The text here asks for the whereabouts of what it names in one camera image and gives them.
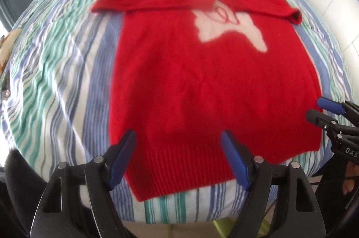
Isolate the green slipper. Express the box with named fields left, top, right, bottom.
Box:
left=212, top=217, right=270, bottom=238

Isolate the red knit sweater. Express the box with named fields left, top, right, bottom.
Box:
left=91, top=0, right=321, bottom=201

